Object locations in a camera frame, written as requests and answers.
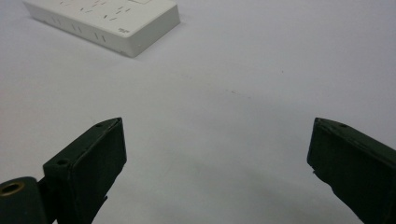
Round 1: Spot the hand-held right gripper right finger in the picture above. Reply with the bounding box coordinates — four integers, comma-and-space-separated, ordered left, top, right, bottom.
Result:
306, 117, 396, 224

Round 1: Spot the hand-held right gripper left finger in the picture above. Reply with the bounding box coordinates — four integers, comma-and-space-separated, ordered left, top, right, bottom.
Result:
42, 117, 128, 224

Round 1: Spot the white power strip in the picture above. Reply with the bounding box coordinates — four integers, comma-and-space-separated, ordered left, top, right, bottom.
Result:
21, 0, 181, 59

